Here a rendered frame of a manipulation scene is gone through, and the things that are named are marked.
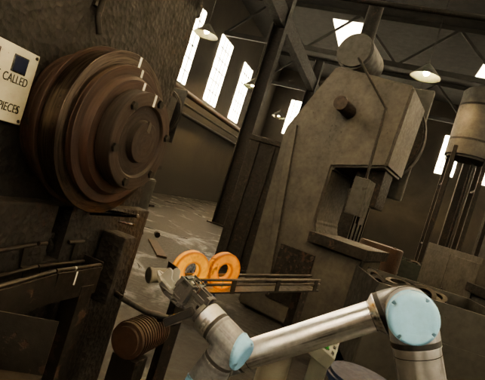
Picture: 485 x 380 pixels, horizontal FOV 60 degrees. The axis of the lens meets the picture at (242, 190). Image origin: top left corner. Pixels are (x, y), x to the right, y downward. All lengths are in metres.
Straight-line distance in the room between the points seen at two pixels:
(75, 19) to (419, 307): 1.15
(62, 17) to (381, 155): 2.85
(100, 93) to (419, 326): 0.95
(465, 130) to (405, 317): 8.85
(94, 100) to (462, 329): 2.72
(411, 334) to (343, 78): 3.10
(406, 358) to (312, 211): 2.72
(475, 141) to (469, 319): 6.83
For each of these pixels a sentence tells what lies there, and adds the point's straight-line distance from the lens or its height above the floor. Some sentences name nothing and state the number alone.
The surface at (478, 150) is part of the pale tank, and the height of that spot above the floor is 3.18.
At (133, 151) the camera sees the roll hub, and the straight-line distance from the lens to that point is 1.18.
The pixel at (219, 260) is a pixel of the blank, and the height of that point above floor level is 0.77.
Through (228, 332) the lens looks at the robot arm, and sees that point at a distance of 1.19.
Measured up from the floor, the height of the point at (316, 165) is 1.45.
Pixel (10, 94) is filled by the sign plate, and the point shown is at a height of 1.13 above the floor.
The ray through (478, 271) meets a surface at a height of 0.97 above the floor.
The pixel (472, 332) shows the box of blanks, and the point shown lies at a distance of 3.25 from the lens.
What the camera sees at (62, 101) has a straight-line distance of 1.09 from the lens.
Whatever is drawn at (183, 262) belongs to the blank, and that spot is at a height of 0.73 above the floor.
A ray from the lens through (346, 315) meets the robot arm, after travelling 1.25.
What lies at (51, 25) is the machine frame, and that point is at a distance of 1.25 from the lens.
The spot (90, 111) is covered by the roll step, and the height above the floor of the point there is 1.15.
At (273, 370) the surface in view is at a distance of 1.74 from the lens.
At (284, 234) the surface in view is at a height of 0.77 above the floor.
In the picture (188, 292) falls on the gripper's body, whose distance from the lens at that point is 1.24.
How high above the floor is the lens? 1.08
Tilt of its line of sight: 1 degrees down
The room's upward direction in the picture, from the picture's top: 17 degrees clockwise
